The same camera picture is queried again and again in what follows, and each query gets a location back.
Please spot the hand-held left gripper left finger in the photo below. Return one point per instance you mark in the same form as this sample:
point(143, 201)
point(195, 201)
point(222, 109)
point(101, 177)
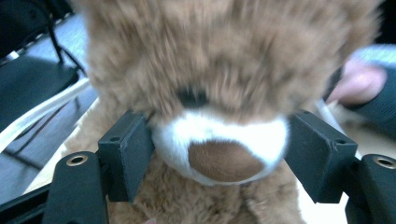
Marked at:
point(130, 155)

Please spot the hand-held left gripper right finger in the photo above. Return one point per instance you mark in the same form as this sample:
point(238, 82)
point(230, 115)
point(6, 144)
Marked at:
point(317, 155)

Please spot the brown teddy bear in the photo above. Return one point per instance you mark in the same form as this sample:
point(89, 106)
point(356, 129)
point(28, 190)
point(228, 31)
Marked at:
point(202, 62)

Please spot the black folding chair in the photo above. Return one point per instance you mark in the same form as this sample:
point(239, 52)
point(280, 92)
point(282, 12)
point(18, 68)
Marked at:
point(31, 84)

